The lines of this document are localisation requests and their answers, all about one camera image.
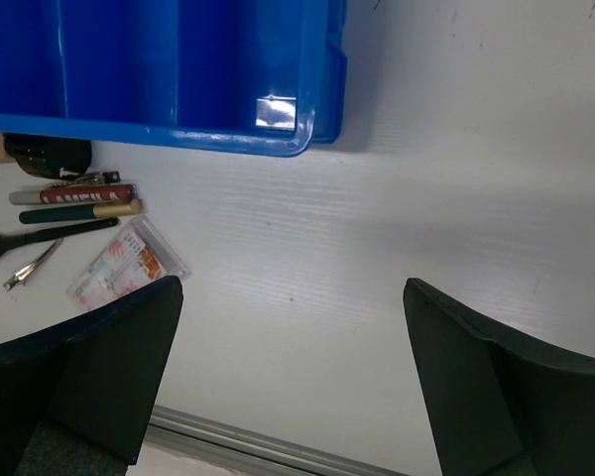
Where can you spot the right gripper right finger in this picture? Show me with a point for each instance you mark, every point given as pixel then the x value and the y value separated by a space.
pixel 499 402

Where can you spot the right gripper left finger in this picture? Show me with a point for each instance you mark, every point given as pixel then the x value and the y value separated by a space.
pixel 76 398

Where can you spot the black makeup brush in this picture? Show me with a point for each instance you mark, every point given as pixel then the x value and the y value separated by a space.
pixel 11 242

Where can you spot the silver hair clip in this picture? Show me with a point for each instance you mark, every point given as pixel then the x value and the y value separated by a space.
pixel 21 276

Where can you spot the clear packet with print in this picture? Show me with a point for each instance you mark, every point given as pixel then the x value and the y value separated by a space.
pixel 137 256

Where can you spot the blue compartment tray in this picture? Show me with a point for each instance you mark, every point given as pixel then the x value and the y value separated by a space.
pixel 264 78

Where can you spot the aluminium rail front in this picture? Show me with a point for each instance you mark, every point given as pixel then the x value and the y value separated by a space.
pixel 245 451

